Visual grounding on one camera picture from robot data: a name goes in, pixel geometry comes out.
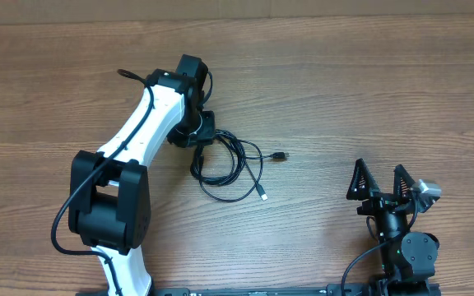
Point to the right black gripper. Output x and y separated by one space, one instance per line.
379 201

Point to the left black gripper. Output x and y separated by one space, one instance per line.
205 136

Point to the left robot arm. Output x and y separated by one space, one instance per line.
109 204

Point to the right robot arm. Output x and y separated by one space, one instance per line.
408 257

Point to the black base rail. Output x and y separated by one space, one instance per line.
329 290

